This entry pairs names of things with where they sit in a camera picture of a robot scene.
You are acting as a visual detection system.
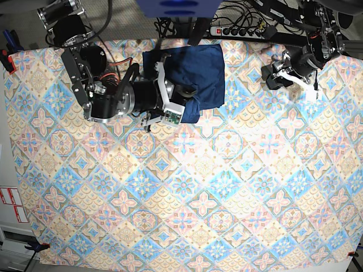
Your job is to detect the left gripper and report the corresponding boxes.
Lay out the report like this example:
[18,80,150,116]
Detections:
[261,50,323,96]

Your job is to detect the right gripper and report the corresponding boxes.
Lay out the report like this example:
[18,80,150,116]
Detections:
[119,53,197,132]

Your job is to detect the blue long-sleeve T-shirt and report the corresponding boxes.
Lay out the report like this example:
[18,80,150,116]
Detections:
[142,44,225,124]

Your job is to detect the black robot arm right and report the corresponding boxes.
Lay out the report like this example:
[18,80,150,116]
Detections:
[37,1,197,131]

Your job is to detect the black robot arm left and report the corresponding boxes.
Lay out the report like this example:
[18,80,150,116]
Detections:
[261,1,344,101]

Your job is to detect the black power adapter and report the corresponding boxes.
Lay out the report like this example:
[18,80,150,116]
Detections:
[262,25,277,40]

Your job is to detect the white power strip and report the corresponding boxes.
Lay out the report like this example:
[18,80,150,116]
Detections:
[209,26,264,39]

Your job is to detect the patterned tile tablecloth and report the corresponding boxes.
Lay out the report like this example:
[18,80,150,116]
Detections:
[5,41,362,271]

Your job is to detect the blue clamp top left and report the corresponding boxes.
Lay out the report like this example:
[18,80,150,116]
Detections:
[3,29,24,54]

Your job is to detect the red black clamp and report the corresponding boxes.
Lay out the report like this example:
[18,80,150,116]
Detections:
[1,49,16,75]

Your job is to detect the white red labels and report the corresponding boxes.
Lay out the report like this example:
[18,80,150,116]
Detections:
[1,186,28,223]

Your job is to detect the black clamp bottom left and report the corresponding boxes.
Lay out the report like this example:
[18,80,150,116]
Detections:
[24,241,50,253]

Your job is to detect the black clamp bottom right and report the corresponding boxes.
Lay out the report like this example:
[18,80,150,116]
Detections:
[348,252,359,258]

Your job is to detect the green wrist camera board right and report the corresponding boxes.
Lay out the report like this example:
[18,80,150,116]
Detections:
[163,110,182,126]

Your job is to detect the black red strap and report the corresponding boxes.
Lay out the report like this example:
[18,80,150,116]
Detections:
[188,17,210,47]

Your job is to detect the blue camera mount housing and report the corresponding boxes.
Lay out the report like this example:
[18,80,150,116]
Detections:
[136,0,222,18]

